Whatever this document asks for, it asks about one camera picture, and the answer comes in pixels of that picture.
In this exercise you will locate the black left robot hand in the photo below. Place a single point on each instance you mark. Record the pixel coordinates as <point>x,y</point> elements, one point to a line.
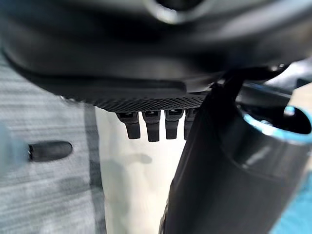
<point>136,61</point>

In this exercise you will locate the dark robot foot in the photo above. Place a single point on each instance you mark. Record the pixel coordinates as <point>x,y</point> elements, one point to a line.
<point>52,151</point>

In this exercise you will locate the grey woven rug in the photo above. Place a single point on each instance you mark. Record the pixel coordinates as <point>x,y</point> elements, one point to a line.
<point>46,195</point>

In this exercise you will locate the teal cushion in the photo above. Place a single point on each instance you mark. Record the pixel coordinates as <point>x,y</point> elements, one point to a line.
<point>298,214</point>

